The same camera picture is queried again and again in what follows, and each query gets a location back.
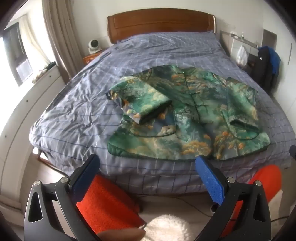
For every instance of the bed with blue checked cover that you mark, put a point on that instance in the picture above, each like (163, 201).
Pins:
(81, 111)

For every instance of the beige curtain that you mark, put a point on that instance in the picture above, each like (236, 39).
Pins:
(62, 34)

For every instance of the small white fan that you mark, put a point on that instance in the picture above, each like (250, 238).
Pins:
(94, 45)

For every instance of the white window bench cabinet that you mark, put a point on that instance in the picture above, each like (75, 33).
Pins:
(27, 99)

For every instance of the white plastic bag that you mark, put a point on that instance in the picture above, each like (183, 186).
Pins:
(241, 56)

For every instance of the metal wall rack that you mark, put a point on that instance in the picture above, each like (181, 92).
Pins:
(240, 38)

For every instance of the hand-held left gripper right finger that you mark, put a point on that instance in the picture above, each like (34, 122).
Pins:
(209, 178)

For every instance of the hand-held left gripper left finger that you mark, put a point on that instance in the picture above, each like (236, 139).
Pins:
(84, 180)

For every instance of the white fluffy rug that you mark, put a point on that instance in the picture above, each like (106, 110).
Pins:
(171, 228)

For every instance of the green floral padded jacket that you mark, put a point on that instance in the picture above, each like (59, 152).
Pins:
(192, 115)

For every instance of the wooden bed headboard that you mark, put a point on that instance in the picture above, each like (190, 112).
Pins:
(161, 20)

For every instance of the dark hanging jacket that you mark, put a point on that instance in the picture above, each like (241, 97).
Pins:
(263, 67)

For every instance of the wooden nightstand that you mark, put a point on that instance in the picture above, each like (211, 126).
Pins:
(89, 59)

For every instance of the window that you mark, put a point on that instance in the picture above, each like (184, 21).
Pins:
(16, 46)

